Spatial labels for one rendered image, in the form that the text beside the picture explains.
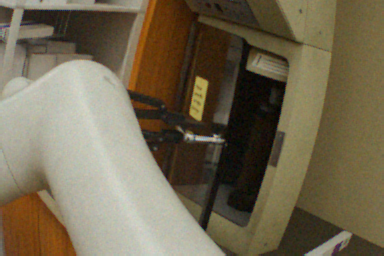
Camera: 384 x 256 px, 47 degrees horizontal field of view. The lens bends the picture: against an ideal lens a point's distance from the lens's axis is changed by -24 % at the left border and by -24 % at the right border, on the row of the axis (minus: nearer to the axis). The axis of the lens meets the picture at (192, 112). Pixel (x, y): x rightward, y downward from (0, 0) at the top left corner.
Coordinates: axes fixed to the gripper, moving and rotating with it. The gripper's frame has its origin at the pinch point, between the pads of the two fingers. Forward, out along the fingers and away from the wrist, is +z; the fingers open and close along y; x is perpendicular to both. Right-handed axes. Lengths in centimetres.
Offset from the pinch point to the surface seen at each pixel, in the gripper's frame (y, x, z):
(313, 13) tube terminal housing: 28.1, -7.3, 19.5
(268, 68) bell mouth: 13.3, 2.8, 15.5
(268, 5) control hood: 26.5, -8.1, 8.6
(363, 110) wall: 7, 14, 55
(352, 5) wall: 37, 23, 51
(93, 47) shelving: -6, 151, -3
